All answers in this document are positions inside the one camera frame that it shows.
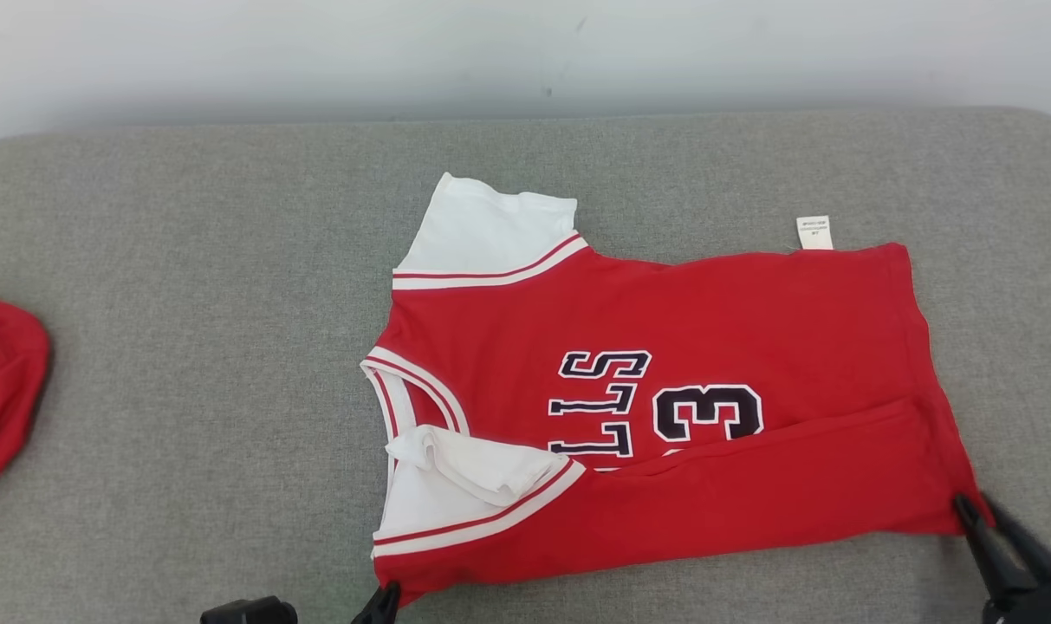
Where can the red white basketball jersey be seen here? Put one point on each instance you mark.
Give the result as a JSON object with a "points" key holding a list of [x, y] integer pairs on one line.
{"points": [[750, 329]]}

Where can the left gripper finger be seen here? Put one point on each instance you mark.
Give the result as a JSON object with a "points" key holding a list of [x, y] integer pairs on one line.
{"points": [[382, 611]]}

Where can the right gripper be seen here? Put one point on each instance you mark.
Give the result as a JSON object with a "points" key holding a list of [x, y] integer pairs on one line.
{"points": [[1045, 607]]}

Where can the red fabric garment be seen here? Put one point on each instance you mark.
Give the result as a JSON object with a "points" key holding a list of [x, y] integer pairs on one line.
{"points": [[1, 390]]}

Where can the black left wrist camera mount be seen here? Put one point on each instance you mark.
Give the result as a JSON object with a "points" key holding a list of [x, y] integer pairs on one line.
{"points": [[248, 612]]}

